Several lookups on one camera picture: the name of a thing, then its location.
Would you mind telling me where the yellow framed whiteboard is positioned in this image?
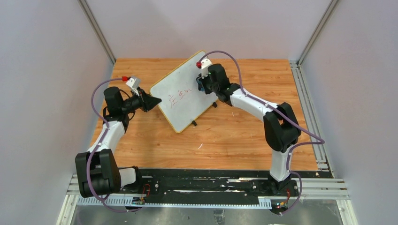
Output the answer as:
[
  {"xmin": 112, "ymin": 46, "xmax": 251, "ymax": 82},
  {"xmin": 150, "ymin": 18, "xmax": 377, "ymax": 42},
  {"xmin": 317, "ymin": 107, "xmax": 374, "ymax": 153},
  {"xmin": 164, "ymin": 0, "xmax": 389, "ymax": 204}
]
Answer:
[{"xmin": 150, "ymin": 51, "xmax": 218, "ymax": 133}]

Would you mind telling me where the blue black whiteboard eraser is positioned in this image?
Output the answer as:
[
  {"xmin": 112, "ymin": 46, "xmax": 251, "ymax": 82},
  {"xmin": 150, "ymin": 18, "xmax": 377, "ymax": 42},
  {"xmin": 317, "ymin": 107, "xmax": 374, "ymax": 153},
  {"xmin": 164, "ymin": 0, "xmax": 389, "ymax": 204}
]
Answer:
[{"xmin": 196, "ymin": 76, "xmax": 205, "ymax": 92}]

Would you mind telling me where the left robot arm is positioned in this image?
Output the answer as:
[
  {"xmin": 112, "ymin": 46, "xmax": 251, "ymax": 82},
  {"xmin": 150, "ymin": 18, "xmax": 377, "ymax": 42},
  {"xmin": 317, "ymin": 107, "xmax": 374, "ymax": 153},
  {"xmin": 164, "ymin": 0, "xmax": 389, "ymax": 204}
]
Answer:
[{"xmin": 75, "ymin": 87, "xmax": 162, "ymax": 198}]

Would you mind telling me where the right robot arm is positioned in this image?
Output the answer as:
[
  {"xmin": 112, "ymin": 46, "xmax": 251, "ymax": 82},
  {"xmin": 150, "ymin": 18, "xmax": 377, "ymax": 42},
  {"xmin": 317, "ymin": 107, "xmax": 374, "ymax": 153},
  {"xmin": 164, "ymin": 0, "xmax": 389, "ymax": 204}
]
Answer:
[{"xmin": 196, "ymin": 62, "xmax": 301, "ymax": 195}]

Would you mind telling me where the metal whiteboard stand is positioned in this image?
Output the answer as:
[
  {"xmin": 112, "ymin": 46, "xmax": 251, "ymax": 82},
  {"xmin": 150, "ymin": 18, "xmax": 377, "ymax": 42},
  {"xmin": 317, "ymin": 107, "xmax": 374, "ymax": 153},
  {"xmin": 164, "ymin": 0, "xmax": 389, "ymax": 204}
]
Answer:
[{"xmin": 191, "ymin": 101, "xmax": 218, "ymax": 127}]

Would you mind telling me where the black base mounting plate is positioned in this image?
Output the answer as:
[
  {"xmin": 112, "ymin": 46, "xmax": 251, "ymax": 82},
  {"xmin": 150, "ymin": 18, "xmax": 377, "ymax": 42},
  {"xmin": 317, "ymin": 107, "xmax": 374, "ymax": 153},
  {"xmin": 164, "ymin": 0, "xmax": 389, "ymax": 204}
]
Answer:
[{"xmin": 119, "ymin": 168, "xmax": 299, "ymax": 205}]

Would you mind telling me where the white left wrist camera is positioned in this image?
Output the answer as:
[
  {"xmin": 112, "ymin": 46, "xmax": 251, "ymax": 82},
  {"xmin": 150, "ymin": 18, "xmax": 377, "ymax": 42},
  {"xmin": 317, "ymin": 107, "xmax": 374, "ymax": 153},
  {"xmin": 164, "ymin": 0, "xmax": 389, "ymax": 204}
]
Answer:
[{"xmin": 122, "ymin": 76, "xmax": 141, "ymax": 95}]

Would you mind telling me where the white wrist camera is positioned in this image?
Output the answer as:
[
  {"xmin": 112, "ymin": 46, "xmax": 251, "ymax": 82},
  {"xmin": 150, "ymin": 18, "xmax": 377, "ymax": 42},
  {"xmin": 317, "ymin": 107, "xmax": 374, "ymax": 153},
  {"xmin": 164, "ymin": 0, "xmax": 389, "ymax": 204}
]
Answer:
[
  {"xmin": 196, "ymin": 58, "xmax": 212, "ymax": 79},
  {"xmin": 122, "ymin": 76, "xmax": 141, "ymax": 95}
]

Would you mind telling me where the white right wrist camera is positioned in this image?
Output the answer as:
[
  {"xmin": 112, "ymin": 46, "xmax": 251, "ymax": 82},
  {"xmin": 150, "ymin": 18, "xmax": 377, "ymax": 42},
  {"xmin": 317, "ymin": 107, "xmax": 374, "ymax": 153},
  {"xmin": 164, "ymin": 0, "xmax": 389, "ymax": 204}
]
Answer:
[{"xmin": 196, "ymin": 58, "xmax": 212, "ymax": 79}]

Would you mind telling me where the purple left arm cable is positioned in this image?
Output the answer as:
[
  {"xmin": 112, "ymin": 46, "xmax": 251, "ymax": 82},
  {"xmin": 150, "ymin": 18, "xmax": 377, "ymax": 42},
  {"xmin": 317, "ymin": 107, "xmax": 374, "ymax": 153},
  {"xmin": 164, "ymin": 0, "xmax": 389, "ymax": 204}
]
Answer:
[{"xmin": 85, "ymin": 77, "xmax": 144, "ymax": 214}]

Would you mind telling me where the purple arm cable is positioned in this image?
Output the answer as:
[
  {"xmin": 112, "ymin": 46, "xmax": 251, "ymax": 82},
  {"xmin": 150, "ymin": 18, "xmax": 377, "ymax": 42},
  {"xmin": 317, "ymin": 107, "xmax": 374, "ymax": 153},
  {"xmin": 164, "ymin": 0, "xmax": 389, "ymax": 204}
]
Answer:
[
  {"xmin": 199, "ymin": 50, "xmax": 326, "ymax": 216},
  {"xmin": 85, "ymin": 77, "xmax": 144, "ymax": 214}
]

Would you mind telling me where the left aluminium corner post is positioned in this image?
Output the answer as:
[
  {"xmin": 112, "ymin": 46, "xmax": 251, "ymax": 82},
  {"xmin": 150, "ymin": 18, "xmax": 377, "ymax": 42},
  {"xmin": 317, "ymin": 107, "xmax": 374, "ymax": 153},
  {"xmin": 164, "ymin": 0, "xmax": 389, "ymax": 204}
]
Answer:
[{"xmin": 77, "ymin": 0, "xmax": 116, "ymax": 65}]

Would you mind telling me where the aluminium corner post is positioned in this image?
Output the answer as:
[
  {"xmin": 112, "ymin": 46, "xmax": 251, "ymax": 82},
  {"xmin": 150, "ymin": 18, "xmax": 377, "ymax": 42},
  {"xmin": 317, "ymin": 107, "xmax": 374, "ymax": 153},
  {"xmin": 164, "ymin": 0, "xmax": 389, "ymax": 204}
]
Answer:
[
  {"xmin": 297, "ymin": 0, "xmax": 340, "ymax": 67},
  {"xmin": 77, "ymin": 0, "xmax": 116, "ymax": 65}
]

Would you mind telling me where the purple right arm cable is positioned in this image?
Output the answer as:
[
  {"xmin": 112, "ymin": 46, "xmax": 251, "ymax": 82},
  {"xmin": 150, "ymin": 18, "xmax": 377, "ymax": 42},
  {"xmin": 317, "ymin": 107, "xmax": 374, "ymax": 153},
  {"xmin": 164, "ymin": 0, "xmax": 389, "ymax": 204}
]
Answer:
[{"xmin": 199, "ymin": 50, "xmax": 326, "ymax": 216}]

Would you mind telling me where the right aluminium corner post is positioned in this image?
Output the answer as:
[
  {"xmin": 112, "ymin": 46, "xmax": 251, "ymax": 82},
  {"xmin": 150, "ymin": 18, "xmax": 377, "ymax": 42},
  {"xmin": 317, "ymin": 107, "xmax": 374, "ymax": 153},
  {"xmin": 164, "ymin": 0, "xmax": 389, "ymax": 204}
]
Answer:
[{"xmin": 297, "ymin": 0, "xmax": 340, "ymax": 67}]

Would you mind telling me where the aluminium frame rail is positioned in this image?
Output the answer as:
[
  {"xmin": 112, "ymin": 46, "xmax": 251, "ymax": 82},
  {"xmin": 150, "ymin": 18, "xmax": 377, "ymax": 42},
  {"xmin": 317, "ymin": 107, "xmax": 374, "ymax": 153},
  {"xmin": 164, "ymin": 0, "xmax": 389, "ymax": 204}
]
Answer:
[{"xmin": 57, "ymin": 175, "xmax": 358, "ymax": 225}]

